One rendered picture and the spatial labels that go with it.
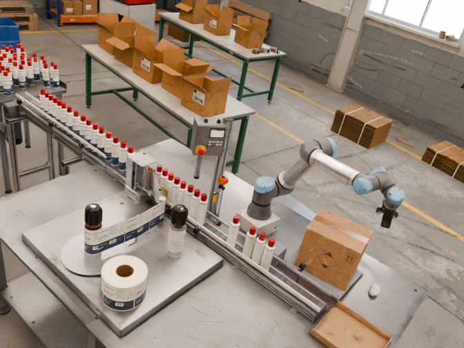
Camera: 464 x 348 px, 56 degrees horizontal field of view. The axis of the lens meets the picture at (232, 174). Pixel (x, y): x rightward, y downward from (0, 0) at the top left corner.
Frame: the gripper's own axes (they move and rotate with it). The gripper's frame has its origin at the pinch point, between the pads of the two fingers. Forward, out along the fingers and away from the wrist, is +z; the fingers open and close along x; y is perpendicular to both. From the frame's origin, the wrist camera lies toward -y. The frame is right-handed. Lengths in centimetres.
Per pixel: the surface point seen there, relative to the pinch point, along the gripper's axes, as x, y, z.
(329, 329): 13, -64, -9
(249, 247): 62, -38, -10
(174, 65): 221, 127, 129
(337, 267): 16.0, -33.2, 0.3
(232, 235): 73, -35, -8
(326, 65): 126, 367, 472
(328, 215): 28.1, -7.4, 3.7
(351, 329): 3, -60, -5
